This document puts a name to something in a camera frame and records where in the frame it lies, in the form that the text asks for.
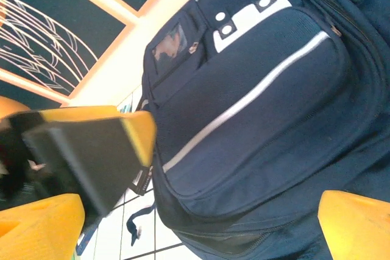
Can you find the navy blue backpack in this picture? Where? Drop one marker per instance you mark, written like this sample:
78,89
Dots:
259,104

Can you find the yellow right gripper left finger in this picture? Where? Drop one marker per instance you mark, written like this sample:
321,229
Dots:
36,232

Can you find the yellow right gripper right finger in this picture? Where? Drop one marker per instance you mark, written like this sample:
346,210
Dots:
359,229

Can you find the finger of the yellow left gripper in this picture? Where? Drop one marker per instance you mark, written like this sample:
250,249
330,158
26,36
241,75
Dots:
91,150

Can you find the blue book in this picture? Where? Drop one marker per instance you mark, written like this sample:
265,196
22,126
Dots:
86,241

